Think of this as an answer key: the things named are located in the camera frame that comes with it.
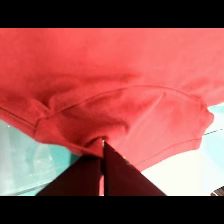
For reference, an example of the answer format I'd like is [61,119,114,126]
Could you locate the red T-shirt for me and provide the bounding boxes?
[0,27,224,197]

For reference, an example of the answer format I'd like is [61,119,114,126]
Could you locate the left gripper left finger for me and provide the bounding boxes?
[36,153,103,197]

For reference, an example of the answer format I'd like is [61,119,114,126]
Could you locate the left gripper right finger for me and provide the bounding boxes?
[103,141,167,197]

